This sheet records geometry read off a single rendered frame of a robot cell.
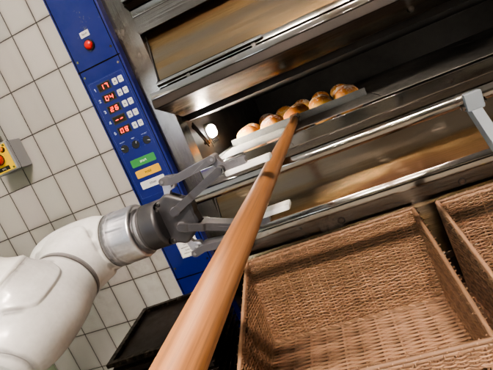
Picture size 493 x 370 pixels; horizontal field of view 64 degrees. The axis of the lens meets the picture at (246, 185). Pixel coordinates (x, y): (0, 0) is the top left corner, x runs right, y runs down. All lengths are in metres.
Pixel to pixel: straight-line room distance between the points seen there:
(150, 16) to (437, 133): 0.91
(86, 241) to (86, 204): 0.84
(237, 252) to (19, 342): 0.30
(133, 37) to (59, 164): 0.50
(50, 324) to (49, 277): 0.06
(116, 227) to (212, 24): 0.79
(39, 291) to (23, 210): 1.08
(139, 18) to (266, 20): 0.39
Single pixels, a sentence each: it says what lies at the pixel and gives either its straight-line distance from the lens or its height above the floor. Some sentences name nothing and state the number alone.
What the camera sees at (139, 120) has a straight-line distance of 1.30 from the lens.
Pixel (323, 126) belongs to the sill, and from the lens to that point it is 1.21.
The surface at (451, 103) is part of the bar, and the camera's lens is 0.87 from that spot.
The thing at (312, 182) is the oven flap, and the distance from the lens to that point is 1.25.
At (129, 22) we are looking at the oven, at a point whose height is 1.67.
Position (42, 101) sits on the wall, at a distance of 1.50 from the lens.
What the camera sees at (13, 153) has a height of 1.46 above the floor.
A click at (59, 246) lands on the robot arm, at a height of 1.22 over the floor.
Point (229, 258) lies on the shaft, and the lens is 0.33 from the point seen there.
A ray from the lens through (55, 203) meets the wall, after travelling 1.56.
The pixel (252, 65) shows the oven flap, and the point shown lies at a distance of 1.07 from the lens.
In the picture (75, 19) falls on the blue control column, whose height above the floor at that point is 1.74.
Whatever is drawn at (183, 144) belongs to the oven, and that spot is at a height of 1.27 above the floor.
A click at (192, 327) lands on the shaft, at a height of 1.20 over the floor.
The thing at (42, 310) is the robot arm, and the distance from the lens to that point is 0.57.
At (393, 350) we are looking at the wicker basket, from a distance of 1.18.
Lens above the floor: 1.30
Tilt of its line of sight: 10 degrees down
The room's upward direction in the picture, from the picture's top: 23 degrees counter-clockwise
